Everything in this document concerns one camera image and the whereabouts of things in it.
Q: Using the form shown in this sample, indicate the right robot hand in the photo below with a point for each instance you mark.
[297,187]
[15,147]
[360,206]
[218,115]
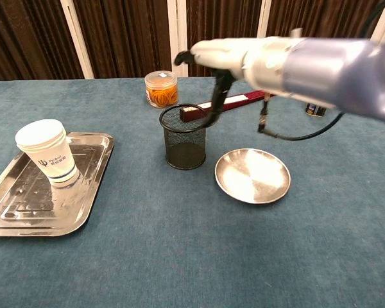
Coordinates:
[221,54]

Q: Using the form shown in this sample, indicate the black cup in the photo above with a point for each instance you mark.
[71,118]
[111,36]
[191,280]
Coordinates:
[184,154]

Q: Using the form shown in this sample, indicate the white paper cup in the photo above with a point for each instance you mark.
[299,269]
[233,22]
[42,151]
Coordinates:
[51,150]

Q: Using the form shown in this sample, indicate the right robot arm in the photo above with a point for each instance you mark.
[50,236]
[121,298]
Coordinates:
[324,70]

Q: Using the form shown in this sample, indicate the dark red long box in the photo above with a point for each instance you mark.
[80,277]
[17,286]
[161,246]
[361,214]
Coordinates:
[240,97]

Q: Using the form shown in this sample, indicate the clear jar of rubber bands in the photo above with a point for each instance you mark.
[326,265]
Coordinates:
[161,90]

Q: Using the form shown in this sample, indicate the dark brown pleated curtain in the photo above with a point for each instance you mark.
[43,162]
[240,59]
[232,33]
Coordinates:
[128,35]

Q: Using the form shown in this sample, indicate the black tin can gold lid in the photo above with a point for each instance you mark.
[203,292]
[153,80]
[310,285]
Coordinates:
[315,110]

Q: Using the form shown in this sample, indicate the round steel plate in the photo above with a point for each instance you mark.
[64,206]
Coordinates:
[253,176]

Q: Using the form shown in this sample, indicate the blue table cloth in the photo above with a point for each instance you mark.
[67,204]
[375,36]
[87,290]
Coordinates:
[179,250]

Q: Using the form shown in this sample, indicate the rectangular steel tray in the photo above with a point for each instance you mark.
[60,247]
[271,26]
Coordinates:
[25,205]

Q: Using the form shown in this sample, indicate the white frame post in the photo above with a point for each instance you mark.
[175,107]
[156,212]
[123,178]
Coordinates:
[78,41]
[263,19]
[178,25]
[383,22]

